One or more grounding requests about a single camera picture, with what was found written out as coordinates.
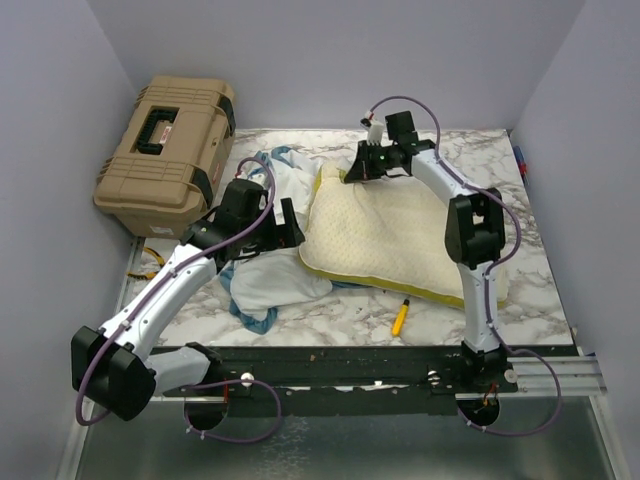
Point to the yellow handled pliers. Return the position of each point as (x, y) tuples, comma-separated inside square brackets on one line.
[(150, 265)]

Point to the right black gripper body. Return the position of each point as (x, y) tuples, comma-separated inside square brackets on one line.
[(382, 159)]

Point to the blue red marker pen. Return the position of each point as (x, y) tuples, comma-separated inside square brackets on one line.
[(521, 163)]

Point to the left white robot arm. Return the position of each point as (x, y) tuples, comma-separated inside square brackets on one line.
[(150, 310)]

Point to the cream yellow-edged pillow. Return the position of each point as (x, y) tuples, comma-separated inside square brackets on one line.
[(387, 233)]

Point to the tan plastic toolbox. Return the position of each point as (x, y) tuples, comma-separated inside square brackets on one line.
[(165, 173)]

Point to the aluminium extrusion frame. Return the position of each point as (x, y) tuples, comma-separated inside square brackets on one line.
[(538, 374)]

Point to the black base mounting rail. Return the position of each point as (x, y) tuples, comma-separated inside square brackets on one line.
[(310, 381)]

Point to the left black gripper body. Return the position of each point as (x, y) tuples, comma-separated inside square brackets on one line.
[(265, 237)]

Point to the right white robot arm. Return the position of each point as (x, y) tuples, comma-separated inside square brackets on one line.
[(474, 231)]

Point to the yellow handled screwdriver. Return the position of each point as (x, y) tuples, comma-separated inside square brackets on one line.
[(400, 318)]

